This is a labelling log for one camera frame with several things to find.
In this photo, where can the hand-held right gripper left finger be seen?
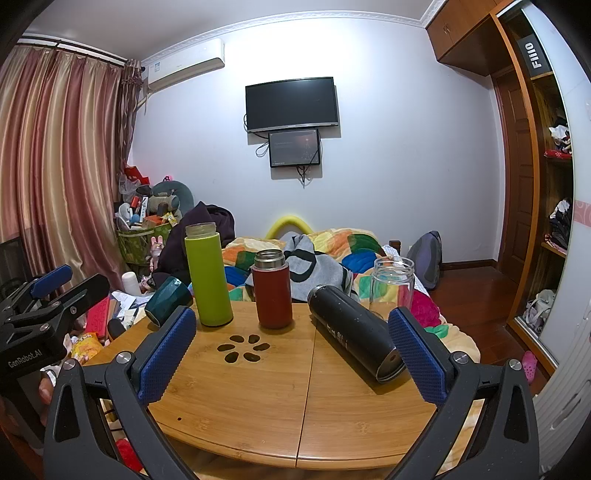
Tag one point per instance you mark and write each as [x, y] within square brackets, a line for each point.
[161, 355]

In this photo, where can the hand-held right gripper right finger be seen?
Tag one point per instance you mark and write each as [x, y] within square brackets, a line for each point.
[418, 355]

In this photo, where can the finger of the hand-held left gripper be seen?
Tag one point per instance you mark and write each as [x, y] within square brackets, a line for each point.
[51, 278]
[81, 290]

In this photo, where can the dark green cup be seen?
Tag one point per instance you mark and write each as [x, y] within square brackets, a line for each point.
[166, 297]

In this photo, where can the black thermos cup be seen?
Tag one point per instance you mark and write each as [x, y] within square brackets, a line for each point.
[351, 330]

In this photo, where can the clear glass cup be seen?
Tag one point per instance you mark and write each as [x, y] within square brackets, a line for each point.
[392, 286]

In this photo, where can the red thermos cup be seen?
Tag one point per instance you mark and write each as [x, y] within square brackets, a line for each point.
[274, 295]

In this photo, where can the person's left hand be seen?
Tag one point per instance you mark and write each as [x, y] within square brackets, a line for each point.
[46, 392]

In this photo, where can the white bottle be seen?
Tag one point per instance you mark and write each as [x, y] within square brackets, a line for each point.
[131, 284]

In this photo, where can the yellow snack packet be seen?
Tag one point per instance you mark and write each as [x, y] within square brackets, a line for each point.
[85, 348]

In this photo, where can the green storage basket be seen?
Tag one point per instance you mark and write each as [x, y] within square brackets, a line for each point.
[136, 244]

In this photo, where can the pink bunny toy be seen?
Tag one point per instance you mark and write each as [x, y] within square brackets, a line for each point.
[157, 251]

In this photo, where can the green bottle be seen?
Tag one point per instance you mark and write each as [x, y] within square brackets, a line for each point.
[208, 281]

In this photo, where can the grey backpack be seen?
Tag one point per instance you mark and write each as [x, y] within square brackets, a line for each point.
[427, 258]

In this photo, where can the pink slipper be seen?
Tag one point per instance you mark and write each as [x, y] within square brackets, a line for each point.
[529, 364]

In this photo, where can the pink striped curtain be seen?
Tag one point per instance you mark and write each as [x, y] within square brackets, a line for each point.
[60, 161]

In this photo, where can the colourful patchwork blanket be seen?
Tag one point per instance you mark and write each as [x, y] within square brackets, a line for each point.
[355, 254]

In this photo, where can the round wooden table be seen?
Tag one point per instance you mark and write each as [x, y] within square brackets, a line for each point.
[277, 397]

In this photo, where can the red bag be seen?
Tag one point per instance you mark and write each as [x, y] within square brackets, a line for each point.
[135, 175]

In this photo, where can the white handbag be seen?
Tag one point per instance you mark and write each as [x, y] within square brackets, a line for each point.
[540, 307]

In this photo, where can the grey printed cloth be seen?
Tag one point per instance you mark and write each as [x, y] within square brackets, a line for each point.
[318, 267]

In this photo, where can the dark jacket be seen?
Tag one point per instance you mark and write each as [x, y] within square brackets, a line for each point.
[203, 221]

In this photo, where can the yellow foam arch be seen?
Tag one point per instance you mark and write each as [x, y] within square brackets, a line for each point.
[290, 221]

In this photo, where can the wooden door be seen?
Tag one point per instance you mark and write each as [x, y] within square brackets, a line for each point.
[510, 175]

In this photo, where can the wooden wardrobe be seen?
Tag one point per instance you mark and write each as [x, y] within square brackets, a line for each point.
[531, 184]

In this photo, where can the small black monitor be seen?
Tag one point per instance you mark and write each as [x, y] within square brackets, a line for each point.
[294, 147]

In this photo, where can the white air conditioner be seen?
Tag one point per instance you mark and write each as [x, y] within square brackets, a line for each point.
[184, 62]

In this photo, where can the black sign box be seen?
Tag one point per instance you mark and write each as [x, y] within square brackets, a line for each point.
[533, 55]

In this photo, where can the wooden overhead cabinet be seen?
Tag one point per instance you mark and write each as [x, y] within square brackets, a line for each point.
[461, 37]

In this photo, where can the black wall television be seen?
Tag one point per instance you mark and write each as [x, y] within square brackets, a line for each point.
[292, 104]

